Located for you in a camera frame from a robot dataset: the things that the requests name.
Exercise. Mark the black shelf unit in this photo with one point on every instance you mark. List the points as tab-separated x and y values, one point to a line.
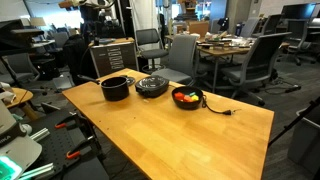
16	36

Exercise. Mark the black electric hot plate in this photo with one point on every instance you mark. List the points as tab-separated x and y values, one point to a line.
151	87

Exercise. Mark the grey padded office chair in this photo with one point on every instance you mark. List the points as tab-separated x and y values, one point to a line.
180	56

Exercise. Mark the black jacket pile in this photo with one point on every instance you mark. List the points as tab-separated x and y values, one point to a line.
75	56

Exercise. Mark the black tripod leg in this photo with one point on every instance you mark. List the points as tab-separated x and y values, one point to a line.
293	121

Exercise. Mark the grey plastic bin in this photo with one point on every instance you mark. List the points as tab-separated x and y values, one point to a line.
306	143

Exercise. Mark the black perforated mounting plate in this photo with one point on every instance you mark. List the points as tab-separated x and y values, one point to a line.
56	146

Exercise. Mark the aluminium extrusion bar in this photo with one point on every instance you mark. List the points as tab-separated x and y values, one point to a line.
40	134
36	170

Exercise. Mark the green wooden block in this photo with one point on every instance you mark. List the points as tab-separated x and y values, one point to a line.
192	94

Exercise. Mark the white shade table lamp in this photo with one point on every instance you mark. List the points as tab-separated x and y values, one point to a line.
37	21

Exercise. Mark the black computer monitor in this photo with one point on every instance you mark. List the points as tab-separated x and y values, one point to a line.
298	10

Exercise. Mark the brown cardboard box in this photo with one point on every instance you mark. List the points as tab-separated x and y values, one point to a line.
199	28

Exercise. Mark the glass pot lid black knob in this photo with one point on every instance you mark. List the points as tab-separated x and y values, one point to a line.
130	80

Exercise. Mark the round wooden side table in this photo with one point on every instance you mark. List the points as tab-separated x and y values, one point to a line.
21	95

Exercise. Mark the black round bowl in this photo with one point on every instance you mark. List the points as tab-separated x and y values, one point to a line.
186	104

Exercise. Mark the large red cube block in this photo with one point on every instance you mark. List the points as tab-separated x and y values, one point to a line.
187	99

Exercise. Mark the grey mesh office chair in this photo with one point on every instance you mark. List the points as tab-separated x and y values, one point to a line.
263	53

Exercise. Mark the black computer tower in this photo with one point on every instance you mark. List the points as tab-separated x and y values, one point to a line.
46	70

